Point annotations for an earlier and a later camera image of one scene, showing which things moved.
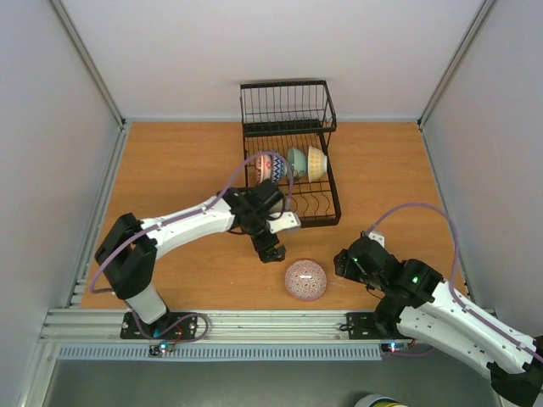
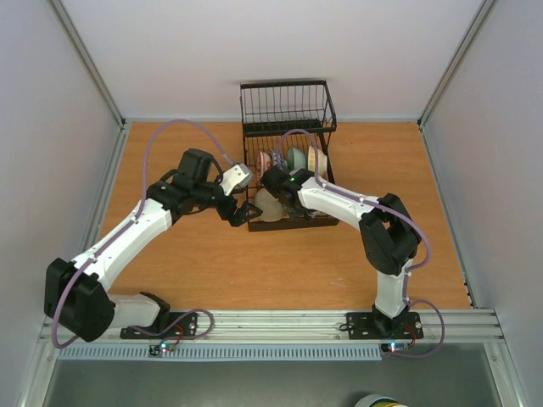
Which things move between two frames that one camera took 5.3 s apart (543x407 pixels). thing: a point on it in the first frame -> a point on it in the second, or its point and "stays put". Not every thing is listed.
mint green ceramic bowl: x=298 y=161 stays put
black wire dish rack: x=286 y=127 stays put
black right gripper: x=344 y=265 -> x=291 y=203
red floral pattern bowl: x=263 y=164 stays put
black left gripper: x=269 y=256 -> x=238 y=219
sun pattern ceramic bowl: x=316 y=163 stays put
